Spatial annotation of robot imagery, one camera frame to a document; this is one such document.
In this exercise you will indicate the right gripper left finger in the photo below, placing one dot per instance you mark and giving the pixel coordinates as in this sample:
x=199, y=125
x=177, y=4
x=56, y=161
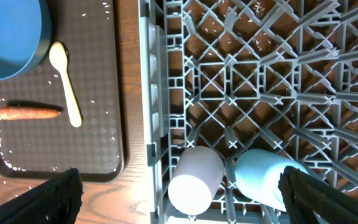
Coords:
x=57, y=200

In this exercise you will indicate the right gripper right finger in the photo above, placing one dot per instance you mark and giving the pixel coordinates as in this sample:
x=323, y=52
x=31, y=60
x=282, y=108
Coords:
x=306, y=197

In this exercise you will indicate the light blue plastic cup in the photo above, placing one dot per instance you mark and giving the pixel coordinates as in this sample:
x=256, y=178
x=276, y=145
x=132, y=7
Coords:
x=257, y=175

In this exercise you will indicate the pink plastic cup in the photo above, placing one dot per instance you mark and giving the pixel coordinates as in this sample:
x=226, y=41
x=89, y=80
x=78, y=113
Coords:
x=196, y=179

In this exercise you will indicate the dark blue plate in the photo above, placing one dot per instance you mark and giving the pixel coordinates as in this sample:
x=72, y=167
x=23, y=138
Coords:
x=25, y=35

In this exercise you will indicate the grey dishwasher rack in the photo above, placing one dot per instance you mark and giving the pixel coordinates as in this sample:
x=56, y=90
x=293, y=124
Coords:
x=236, y=75

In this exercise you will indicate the dark brown serving tray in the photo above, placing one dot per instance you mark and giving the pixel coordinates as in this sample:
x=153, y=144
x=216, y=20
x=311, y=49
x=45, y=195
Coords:
x=43, y=148

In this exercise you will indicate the orange carrot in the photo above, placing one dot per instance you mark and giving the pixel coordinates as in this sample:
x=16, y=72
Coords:
x=19, y=113

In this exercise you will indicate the yellow plastic spoon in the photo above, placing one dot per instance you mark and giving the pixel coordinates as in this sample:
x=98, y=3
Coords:
x=59, y=61

